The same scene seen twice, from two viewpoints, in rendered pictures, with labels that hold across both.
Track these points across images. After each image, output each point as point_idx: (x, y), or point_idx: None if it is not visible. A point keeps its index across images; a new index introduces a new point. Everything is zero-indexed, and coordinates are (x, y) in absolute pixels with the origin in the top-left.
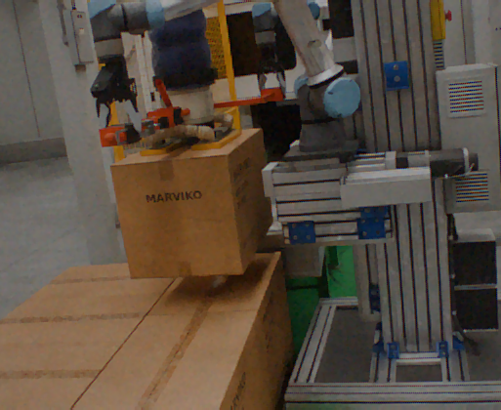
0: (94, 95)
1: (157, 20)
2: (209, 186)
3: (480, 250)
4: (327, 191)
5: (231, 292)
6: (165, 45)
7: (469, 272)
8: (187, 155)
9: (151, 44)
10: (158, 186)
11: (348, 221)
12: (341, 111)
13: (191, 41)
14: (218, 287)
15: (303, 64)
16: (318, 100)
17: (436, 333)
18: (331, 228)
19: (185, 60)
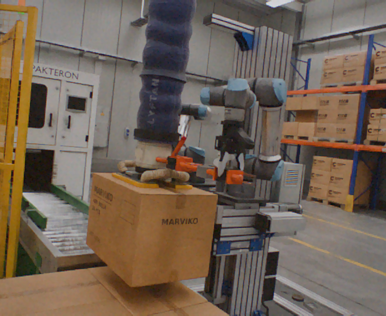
0: (247, 147)
1: (253, 105)
2: (203, 215)
3: (272, 256)
4: (247, 222)
5: (169, 291)
6: (165, 111)
7: (266, 269)
8: (188, 192)
9: (150, 106)
10: (172, 213)
11: (244, 240)
12: (279, 178)
13: (177, 113)
14: (152, 289)
15: (265, 148)
16: (269, 170)
17: (254, 305)
18: (238, 244)
19: (175, 125)
